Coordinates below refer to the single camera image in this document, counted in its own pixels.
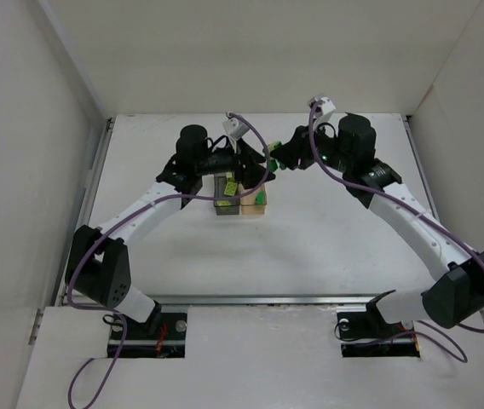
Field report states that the purple cable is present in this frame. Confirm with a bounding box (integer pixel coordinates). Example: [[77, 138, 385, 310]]
[[65, 112, 268, 409], [308, 100, 484, 363]]

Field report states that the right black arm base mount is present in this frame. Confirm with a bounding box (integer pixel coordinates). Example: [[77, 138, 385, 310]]
[[333, 291, 420, 358]]

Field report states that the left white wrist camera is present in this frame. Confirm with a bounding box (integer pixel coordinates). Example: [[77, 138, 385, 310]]
[[222, 112, 249, 148]]

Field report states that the lime green 2x3 lego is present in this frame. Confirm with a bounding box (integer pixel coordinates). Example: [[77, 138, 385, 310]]
[[223, 181, 238, 197]]

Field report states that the dark green long lego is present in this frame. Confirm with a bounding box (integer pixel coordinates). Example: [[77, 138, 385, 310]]
[[268, 158, 279, 173]]

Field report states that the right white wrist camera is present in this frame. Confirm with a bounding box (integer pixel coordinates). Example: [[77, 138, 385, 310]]
[[308, 94, 337, 126]]

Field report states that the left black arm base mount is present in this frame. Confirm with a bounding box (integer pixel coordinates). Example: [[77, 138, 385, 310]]
[[119, 308, 187, 359]]

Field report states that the orange transparent container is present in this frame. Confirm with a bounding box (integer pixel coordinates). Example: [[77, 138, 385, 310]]
[[239, 185, 267, 216]]

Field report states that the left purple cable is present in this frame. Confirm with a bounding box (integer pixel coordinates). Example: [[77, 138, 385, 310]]
[[65, 112, 268, 409]]

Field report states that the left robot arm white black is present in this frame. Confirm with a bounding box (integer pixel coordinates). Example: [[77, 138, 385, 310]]
[[65, 118, 274, 335]]

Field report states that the dark green square lego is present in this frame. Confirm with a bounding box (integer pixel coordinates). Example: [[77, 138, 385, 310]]
[[255, 191, 266, 205]]

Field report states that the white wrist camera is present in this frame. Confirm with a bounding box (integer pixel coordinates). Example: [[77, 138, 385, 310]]
[[222, 112, 249, 148], [308, 94, 337, 126]]

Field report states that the aluminium front rail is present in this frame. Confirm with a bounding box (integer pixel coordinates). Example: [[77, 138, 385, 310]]
[[56, 293, 467, 307]]

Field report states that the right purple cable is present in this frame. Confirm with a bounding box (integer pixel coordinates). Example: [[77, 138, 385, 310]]
[[308, 100, 484, 363]]

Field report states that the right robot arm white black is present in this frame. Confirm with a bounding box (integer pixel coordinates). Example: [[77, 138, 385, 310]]
[[271, 114, 484, 329]]

